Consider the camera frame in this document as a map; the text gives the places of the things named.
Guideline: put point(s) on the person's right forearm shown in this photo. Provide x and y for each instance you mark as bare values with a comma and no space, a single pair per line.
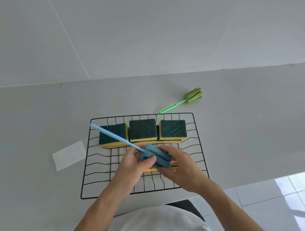
228,209

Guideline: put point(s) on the person's left hand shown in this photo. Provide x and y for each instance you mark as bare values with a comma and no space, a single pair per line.
128,171

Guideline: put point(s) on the person's dark trousers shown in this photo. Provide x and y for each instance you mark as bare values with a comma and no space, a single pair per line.
188,207

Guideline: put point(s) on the white paper sheet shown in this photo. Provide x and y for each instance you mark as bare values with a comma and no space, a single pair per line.
69,155

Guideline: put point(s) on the person's right hand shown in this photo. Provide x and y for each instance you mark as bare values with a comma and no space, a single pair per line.
188,173

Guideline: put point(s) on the green sponge bottle brush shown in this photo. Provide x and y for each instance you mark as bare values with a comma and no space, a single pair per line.
194,95

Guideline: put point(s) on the blue sponge bottle brush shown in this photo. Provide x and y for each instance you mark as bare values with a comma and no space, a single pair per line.
157,159

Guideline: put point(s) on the person's white shirt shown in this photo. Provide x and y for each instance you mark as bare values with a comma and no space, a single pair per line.
162,221

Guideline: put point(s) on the person's left forearm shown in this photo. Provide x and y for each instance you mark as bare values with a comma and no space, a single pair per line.
102,211

